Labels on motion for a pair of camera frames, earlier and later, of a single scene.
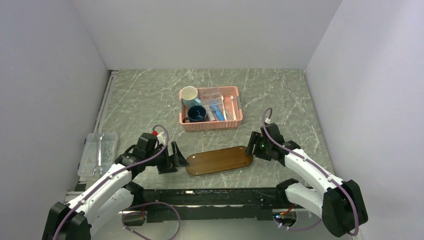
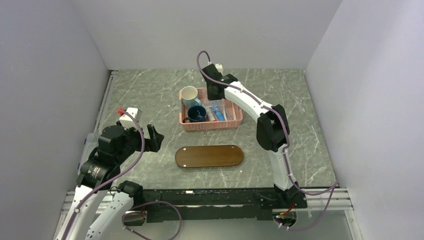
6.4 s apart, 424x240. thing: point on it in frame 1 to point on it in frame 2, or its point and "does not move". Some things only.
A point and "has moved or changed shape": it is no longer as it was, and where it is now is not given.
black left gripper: (168, 167) to (151, 145)
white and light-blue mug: (188, 95) does not move
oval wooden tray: (218, 160) has moved or changed shape
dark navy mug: (196, 113) does not move
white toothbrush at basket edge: (231, 98) does not move
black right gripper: (255, 138) to (211, 96)
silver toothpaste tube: (209, 114) does not move
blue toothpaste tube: (218, 111) does not move
